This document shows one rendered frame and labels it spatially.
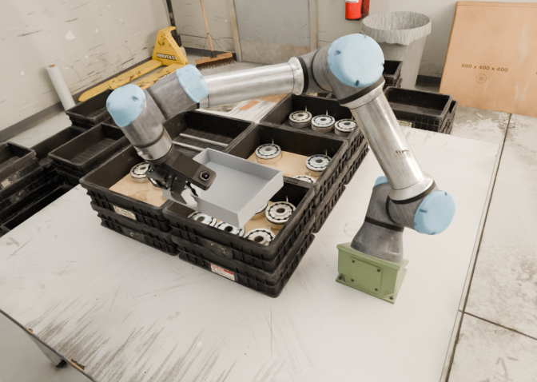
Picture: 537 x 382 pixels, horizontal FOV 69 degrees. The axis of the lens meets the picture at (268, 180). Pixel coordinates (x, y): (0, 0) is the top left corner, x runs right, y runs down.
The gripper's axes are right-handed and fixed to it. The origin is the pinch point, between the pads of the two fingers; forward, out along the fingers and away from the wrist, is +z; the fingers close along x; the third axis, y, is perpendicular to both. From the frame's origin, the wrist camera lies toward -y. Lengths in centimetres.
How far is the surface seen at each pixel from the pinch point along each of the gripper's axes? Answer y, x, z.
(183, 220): 12.5, -0.2, 15.6
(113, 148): 122, -49, 67
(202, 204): -1.8, 0.5, 0.1
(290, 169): 0, -43, 38
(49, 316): 45, 39, 28
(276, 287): -16.6, 3.9, 33.7
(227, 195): -3.4, -6.8, 5.3
